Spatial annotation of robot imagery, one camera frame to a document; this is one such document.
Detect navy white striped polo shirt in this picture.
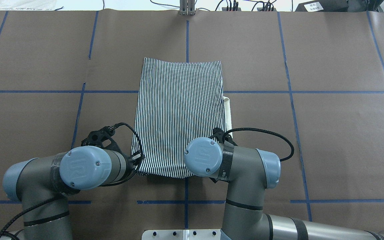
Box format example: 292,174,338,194
134,57,226,179

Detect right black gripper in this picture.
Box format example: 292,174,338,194
209,127,236,145

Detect black cable on white table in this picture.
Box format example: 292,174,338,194
55,0,299,12

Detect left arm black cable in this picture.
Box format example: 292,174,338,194
0,122,146,240

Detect aluminium frame post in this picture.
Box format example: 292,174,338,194
179,0,196,16

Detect clear plastic sheet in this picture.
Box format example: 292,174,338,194
0,0,57,11

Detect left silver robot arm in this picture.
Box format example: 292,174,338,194
0,122,145,240

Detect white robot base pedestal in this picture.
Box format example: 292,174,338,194
141,228,230,240

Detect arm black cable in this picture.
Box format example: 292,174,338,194
0,122,146,240
224,127,295,162

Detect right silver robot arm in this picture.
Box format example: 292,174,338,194
183,128,384,240

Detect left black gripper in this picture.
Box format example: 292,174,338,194
80,125,122,152

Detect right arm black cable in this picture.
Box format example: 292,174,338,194
224,127,295,162

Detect terminal block strip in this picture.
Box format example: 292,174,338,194
215,0,276,12

